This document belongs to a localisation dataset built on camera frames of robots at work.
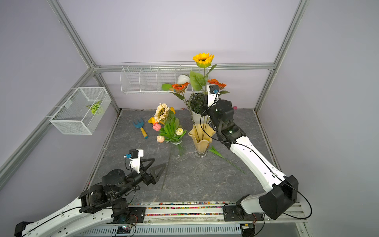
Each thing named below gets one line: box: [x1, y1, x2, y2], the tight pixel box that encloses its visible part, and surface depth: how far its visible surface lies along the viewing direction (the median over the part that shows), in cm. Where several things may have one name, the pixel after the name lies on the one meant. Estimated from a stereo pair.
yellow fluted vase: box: [188, 122, 217, 158], surface depth 86 cm
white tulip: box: [175, 127, 184, 136], surface depth 71 cm
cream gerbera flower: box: [154, 102, 170, 123], surface depth 64 cm
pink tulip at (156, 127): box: [151, 122, 162, 132], surface depth 74 cm
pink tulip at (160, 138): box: [156, 135, 165, 144], surface depth 72 cm
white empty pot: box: [177, 74, 190, 85], surface depth 95 cm
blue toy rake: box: [132, 118, 149, 139], surface depth 112 cm
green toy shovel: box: [161, 83, 173, 92], surface depth 104 cm
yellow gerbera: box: [189, 52, 217, 93], surface depth 64 cm
